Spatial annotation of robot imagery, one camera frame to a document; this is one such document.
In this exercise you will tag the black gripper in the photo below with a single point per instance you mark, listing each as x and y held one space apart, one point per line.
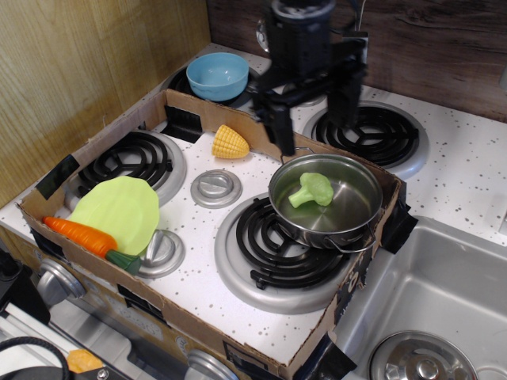
305 63

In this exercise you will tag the green toy broccoli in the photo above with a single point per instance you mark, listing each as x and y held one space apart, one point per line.
314 187

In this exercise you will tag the small steel pan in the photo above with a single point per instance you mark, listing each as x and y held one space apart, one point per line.
345 224

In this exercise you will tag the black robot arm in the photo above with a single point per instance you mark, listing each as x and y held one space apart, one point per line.
303 6

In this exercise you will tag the back silver stove knob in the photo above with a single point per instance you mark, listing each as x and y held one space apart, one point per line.
314 101

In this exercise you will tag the silver stove knob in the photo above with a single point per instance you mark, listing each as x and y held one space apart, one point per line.
314 101
216 188
163 255

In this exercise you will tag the back right black burner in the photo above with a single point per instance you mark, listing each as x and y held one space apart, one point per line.
383 134

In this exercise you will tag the black burner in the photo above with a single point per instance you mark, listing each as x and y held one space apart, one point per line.
383 134
179 82
147 155
264 267

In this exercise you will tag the yellow toy corn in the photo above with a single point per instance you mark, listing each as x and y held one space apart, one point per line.
229 144

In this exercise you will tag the hanging slotted spoon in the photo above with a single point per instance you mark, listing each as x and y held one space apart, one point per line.
262 35

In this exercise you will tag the blue plastic bowl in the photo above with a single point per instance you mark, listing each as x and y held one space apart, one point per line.
218 76

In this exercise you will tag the centre silver stove knob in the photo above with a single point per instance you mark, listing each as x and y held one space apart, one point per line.
216 188

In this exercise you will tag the back left black burner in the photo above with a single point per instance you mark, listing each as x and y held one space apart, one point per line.
179 82

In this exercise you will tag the front right black burner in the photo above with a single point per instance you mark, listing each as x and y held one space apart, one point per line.
264 267

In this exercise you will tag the front left black burner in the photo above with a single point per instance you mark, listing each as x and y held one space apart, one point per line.
147 155

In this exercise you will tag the front silver stove knob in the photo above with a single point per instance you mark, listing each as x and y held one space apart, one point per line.
163 255

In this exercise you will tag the light green plastic plate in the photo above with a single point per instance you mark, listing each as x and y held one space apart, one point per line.
126 208

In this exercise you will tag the steel sink basin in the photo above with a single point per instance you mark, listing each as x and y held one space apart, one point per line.
442 282

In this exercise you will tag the orange toy carrot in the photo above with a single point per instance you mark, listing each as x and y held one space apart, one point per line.
95 241

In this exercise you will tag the steel lid in sink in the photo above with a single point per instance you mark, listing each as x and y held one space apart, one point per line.
418 355

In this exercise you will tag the silver oven knob right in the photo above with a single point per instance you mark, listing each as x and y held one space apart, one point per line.
203 366

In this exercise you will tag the silver oven knob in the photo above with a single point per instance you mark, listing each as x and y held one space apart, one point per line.
57 284
203 366

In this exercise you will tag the silver oven knob left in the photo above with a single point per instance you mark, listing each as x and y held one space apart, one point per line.
57 284

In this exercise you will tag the orange object bottom left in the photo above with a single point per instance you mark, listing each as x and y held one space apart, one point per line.
81 360

